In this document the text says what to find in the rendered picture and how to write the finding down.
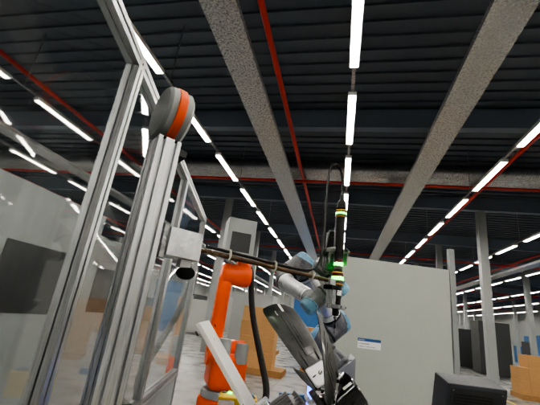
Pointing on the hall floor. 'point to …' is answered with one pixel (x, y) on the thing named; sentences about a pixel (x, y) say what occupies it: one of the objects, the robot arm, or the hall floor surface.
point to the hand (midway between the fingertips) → (341, 248)
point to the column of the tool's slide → (132, 276)
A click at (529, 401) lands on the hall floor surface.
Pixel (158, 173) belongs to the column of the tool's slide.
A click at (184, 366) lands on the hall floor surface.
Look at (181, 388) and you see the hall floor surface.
